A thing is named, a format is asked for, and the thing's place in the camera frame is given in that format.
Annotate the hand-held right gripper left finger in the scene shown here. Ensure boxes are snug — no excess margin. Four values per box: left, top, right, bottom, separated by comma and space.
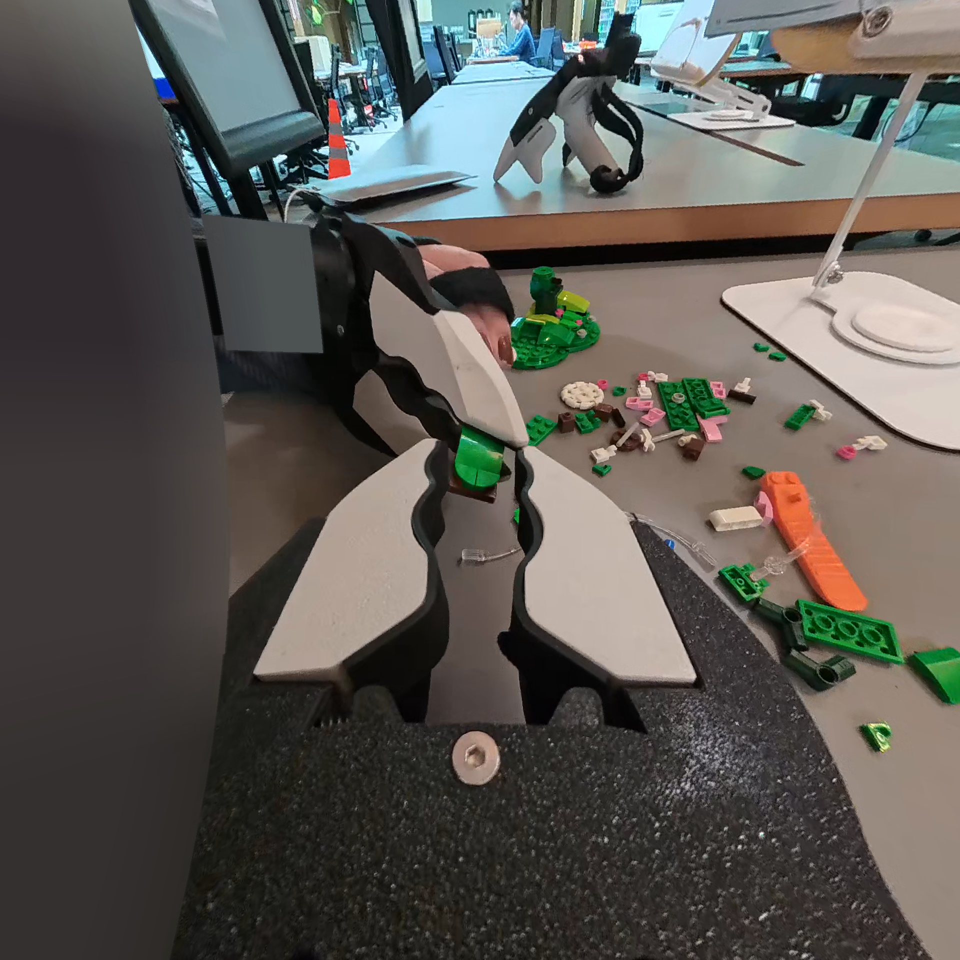
252, 438, 451, 726

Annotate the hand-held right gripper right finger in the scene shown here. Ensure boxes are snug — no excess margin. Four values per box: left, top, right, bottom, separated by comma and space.
497, 446, 700, 726

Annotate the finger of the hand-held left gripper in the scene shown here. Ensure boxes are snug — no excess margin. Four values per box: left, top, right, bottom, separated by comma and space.
367, 271, 531, 451
351, 369, 462, 460

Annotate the green lego base assembly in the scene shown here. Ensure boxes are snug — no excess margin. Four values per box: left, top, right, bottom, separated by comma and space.
509, 266, 603, 371

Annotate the green lego treetop assembly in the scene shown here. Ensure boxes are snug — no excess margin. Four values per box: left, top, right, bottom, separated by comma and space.
453, 426, 514, 504

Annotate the small green lego plate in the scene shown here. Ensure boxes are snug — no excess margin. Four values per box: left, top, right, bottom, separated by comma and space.
717, 563, 771, 603

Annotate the cluster of mixed lego pieces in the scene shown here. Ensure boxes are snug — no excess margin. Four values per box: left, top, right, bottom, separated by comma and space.
523, 367, 759, 480

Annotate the dark green lego connector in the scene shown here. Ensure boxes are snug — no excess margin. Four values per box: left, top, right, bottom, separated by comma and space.
753, 597, 811, 652
785, 648, 857, 692

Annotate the long green lego plate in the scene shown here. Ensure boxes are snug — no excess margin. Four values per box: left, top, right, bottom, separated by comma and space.
657, 380, 703, 434
680, 376, 732, 421

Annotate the orange lego brick separator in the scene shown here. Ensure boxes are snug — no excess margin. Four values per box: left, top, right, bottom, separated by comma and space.
760, 470, 870, 613

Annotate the green lego plate with holes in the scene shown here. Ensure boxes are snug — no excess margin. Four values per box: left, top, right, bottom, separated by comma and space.
795, 598, 906, 666

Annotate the green curved lego slope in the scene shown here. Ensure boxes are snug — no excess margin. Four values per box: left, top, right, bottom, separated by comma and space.
906, 648, 960, 707

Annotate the person's left hand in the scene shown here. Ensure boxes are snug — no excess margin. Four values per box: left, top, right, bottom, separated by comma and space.
418, 245, 519, 370

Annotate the clear plastic tube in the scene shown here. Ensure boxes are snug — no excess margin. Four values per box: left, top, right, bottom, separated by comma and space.
624, 511, 719, 573

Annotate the grey closed laptop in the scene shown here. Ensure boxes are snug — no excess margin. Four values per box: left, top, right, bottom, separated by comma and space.
309, 165, 479, 209

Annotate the orange traffic cone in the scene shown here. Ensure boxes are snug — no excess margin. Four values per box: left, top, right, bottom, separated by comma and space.
325, 97, 353, 181

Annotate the large display on stand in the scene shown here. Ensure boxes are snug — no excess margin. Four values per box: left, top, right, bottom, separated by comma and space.
129, 0, 329, 220

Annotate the spare hand-held gripper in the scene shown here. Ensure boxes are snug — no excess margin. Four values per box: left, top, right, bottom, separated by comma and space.
492, 10, 648, 196

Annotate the adjacent wooden-edged table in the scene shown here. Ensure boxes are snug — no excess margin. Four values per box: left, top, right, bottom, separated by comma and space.
352, 60, 960, 254

